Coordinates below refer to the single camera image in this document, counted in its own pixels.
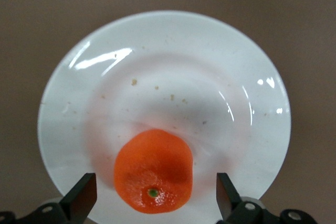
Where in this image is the white round plate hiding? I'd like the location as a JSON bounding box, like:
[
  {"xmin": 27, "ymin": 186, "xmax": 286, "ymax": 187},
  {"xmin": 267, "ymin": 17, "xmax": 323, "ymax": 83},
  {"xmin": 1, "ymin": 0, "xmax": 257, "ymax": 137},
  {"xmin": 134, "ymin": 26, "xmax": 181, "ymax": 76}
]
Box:
[{"xmin": 37, "ymin": 10, "xmax": 292, "ymax": 224}]

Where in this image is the orange mandarin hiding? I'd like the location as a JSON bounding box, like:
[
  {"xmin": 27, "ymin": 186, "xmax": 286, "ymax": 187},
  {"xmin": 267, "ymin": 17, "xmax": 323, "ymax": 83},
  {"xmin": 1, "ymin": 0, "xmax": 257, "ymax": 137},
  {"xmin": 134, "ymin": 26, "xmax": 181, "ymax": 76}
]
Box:
[{"xmin": 114, "ymin": 129, "xmax": 194, "ymax": 215}]

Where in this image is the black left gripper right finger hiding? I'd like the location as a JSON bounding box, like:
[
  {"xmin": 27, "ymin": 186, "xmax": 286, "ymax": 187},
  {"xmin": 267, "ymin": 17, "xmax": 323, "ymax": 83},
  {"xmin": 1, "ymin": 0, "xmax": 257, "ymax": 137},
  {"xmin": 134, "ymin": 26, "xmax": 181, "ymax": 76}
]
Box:
[{"xmin": 216, "ymin": 173, "xmax": 336, "ymax": 224}]

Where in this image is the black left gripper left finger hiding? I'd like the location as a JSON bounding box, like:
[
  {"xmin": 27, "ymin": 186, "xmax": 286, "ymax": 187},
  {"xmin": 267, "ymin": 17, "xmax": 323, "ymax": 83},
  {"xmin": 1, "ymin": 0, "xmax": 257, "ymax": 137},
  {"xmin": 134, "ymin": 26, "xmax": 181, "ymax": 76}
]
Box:
[{"xmin": 0, "ymin": 173, "xmax": 98, "ymax": 224}]

